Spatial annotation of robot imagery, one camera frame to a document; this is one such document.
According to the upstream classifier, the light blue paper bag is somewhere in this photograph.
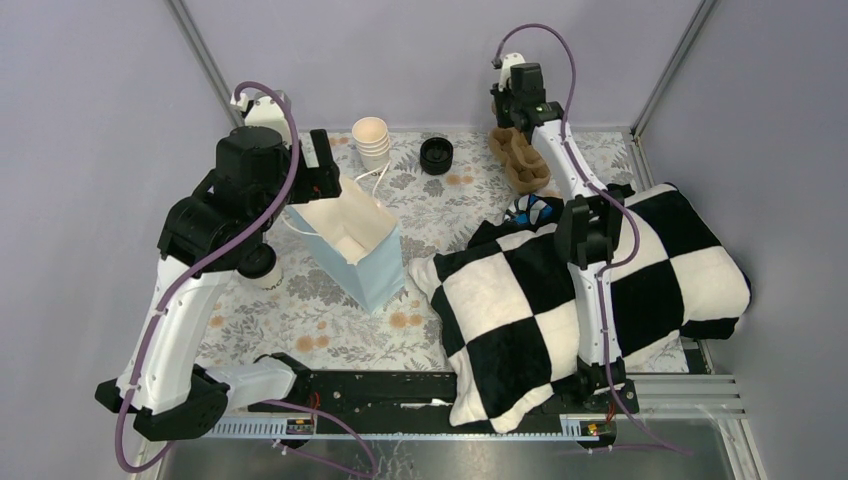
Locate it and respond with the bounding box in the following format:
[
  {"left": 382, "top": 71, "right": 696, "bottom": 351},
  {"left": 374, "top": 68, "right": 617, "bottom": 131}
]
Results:
[{"left": 285, "top": 175, "right": 405, "bottom": 314}]

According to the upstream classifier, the black plastic cup lid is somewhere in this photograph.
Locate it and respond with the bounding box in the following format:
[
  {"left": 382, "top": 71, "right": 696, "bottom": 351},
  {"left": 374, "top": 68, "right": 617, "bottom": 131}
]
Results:
[{"left": 237, "top": 243, "right": 277, "bottom": 280}]

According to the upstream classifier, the single white paper cup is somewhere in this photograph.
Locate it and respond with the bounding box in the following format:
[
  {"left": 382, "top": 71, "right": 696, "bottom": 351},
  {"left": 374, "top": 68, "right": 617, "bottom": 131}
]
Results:
[{"left": 252, "top": 264, "right": 283, "bottom": 291}]

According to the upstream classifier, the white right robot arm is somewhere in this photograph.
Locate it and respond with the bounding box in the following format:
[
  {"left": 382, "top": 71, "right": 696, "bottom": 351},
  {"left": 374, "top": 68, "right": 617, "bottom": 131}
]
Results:
[{"left": 491, "top": 53, "right": 631, "bottom": 412}]

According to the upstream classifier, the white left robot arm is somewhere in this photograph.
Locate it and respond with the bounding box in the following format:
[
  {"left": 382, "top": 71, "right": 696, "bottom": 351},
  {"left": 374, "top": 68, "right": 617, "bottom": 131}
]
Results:
[{"left": 95, "top": 126, "right": 341, "bottom": 442}]

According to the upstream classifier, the stack of paper cups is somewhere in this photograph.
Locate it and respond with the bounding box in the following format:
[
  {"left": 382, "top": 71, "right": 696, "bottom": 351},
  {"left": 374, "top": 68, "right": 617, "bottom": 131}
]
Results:
[{"left": 351, "top": 117, "right": 391, "bottom": 171}]

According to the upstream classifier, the stack of cardboard cup carriers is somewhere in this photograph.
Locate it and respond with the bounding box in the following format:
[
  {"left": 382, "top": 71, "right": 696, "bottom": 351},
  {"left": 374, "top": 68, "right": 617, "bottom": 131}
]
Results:
[{"left": 488, "top": 127, "right": 551, "bottom": 195}]

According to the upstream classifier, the blue white patterned object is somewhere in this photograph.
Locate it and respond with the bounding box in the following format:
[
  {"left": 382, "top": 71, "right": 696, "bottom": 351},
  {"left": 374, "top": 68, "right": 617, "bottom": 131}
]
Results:
[{"left": 503, "top": 194, "right": 554, "bottom": 226}]

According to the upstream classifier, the floral patterned table mat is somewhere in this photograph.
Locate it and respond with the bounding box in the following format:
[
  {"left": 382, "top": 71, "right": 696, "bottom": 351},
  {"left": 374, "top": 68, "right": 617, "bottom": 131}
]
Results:
[{"left": 186, "top": 130, "right": 690, "bottom": 373}]

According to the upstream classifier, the black white checkered pillow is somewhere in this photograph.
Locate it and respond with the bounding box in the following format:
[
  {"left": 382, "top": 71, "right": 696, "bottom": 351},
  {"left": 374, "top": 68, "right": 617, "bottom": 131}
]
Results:
[{"left": 408, "top": 184, "right": 751, "bottom": 433}]

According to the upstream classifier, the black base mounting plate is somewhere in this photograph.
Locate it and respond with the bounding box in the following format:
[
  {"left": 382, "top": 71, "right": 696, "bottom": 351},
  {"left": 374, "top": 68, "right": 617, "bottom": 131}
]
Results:
[{"left": 272, "top": 353, "right": 639, "bottom": 436}]

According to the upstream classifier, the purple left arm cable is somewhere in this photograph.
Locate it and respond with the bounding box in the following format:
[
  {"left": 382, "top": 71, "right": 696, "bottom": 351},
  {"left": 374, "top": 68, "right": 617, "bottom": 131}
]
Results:
[{"left": 113, "top": 80, "right": 379, "bottom": 480}]

